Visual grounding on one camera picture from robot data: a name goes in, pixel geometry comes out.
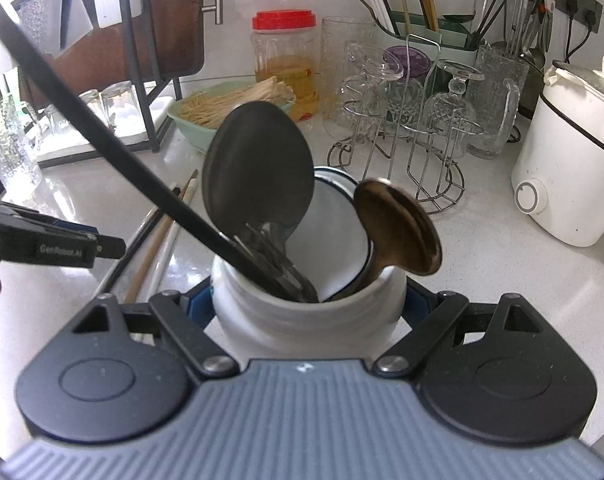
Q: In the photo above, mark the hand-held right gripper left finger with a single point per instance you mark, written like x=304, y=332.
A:
x=201, y=305

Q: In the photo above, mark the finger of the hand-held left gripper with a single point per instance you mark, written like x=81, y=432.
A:
x=76, y=227
x=109, y=248

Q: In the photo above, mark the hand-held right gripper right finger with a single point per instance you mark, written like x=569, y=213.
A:
x=417, y=305

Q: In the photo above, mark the black chopstick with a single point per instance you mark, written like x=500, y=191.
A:
x=126, y=259
x=181, y=216

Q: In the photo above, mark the wooden chopstick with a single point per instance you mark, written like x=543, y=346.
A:
x=146, y=265

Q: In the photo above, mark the bronze spoon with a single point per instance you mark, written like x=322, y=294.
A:
x=397, y=230

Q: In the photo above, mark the metal fork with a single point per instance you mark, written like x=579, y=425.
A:
x=277, y=265

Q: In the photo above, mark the white ceramic jar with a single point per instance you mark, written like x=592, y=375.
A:
x=302, y=330

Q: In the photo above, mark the steel spoon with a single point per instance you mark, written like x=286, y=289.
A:
x=257, y=170

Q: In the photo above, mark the tall textured glass mug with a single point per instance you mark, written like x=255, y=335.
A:
x=9, y=155

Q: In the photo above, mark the white drip tray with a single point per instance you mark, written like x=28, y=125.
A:
x=134, y=141

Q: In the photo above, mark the inverted drinking glass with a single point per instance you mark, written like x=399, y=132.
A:
x=121, y=110
x=92, y=105

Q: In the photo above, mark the green plastic basket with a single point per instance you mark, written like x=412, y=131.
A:
x=189, y=132

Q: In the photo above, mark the black dish rack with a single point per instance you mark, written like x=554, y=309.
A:
x=141, y=85

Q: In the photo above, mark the crystal goblet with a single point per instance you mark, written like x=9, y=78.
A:
x=367, y=80
x=449, y=115

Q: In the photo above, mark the textured clear cutting board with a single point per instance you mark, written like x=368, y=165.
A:
x=41, y=25

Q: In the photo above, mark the white electric pot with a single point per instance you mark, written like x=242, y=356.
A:
x=567, y=160

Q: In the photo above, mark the textured glass pitcher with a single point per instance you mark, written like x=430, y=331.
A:
x=494, y=105

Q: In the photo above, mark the wooden cutting board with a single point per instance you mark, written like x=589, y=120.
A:
x=176, y=20

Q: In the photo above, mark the purple lid jar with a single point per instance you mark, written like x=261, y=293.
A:
x=407, y=60

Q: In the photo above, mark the red lid plastic jar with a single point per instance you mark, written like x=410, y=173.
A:
x=282, y=50

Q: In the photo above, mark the green utensil holder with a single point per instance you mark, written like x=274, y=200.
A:
x=454, y=35

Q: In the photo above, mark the clear glass tumbler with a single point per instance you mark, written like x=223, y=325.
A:
x=344, y=40

